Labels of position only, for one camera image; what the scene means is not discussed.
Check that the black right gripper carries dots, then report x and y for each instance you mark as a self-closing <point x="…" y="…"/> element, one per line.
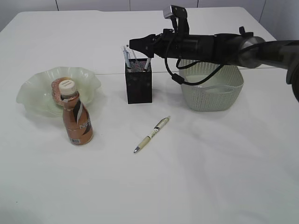
<point x="167" y="44"/>

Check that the white grey grip pen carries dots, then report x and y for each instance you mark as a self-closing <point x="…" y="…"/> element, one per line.
<point x="147" y="64"/>

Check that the clear plastic ruler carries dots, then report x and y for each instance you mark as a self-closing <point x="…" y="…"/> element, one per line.
<point x="134" y="55"/>

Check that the blue-grey grip pen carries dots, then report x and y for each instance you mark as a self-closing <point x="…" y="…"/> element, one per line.
<point x="126" y="57"/>

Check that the cream barrel pen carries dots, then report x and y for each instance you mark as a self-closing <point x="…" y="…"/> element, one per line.
<point x="149" y="137"/>

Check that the sugared bread bun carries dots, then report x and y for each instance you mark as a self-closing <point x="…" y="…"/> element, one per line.
<point x="55" y="90"/>

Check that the brown coffee drink bottle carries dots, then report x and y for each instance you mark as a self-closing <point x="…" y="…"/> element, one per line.
<point x="75" y="116"/>

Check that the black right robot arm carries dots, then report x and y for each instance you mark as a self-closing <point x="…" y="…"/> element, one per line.
<point x="243" y="49"/>

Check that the black mesh pen holder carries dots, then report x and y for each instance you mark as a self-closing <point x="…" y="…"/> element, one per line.
<point x="138" y="82"/>

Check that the grey-green woven plastic basket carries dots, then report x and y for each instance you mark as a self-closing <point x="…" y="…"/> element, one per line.
<point x="216" y="94"/>

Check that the pale green wavy glass plate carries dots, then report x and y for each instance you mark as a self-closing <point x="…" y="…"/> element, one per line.
<point x="36" y="93"/>

